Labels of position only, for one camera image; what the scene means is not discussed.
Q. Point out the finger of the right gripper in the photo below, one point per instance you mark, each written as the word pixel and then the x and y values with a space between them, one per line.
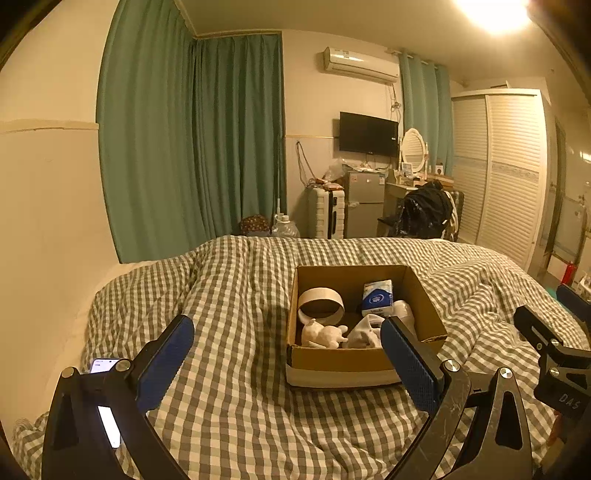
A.
pixel 578 306
pixel 541 337

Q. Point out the silver mini fridge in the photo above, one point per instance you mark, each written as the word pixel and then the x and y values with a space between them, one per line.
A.
pixel 365 194

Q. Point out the red fire extinguisher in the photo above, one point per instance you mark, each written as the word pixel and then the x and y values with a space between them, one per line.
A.
pixel 569 274

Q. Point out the green curtain right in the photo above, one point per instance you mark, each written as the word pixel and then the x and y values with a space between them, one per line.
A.
pixel 427 106

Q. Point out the white louvered wardrobe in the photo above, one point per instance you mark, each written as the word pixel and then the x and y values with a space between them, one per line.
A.
pixel 501 166

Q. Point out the white plush toy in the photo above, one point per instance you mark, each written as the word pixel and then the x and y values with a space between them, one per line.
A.
pixel 316 335

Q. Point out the green curtain left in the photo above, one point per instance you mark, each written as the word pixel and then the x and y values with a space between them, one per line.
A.
pixel 191 131

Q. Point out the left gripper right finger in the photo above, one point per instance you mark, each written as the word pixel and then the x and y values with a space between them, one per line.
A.
pixel 497 445

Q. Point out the wooden dressing table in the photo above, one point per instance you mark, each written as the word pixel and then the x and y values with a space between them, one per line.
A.
pixel 393 204

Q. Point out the black wall television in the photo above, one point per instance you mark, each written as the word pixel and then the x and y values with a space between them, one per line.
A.
pixel 368 135

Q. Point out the white tape roll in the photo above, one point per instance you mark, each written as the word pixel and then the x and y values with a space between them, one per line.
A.
pixel 322 304

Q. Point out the brown cardboard box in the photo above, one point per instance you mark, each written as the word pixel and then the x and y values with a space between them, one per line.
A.
pixel 347 368

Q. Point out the white suitcase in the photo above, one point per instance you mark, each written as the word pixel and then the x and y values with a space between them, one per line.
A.
pixel 326 213

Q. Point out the brown patterned bag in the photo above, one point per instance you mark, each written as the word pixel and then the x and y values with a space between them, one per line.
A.
pixel 255 225

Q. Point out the white toothpaste tube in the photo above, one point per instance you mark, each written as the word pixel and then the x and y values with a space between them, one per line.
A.
pixel 366 333

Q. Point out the grey checkered duvet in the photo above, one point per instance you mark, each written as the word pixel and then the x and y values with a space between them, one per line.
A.
pixel 229 413

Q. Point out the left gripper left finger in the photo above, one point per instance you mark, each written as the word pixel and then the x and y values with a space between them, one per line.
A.
pixel 76 445

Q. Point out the large clear water bottle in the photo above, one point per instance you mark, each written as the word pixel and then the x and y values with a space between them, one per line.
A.
pixel 283 227

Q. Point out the white air conditioner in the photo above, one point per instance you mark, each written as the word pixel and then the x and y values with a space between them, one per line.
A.
pixel 360 65

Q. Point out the black clothes pile on chair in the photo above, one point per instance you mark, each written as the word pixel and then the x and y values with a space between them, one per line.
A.
pixel 427 212

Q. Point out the green curtain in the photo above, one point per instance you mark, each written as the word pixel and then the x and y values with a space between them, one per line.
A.
pixel 427 106
pixel 191 131

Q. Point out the white oval vanity mirror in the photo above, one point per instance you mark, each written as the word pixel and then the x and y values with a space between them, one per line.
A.
pixel 414 152

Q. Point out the white electric device bottle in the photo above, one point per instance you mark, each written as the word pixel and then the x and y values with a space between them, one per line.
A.
pixel 403 311

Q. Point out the blue tissue pack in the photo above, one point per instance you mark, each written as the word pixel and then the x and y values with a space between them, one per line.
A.
pixel 378 298

